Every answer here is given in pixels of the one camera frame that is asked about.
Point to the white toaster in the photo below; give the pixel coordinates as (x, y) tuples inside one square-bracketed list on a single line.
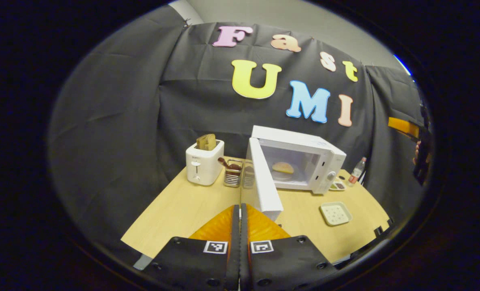
[(203, 165)]

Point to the brown utensil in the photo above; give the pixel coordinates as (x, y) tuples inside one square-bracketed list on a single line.
[(227, 165)]

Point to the pale green square plate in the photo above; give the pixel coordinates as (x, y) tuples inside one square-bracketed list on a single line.
[(335, 213)]

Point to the brown toast slice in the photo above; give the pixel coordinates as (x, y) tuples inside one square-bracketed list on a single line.
[(206, 142)]

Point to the white microwave oven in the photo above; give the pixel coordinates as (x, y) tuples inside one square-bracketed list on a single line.
[(328, 161)]

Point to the clear bottle with red label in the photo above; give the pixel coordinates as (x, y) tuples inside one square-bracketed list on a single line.
[(356, 173)]

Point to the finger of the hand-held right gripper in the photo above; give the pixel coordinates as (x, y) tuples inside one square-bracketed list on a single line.
[(403, 126)]

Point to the sesame bread bun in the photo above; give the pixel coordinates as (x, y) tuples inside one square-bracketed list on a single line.
[(283, 167)]

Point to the divided dish of beans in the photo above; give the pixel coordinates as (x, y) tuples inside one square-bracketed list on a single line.
[(337, 186)]

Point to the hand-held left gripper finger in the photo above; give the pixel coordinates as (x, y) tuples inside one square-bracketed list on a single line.
[(235, 242), (244, 242)]

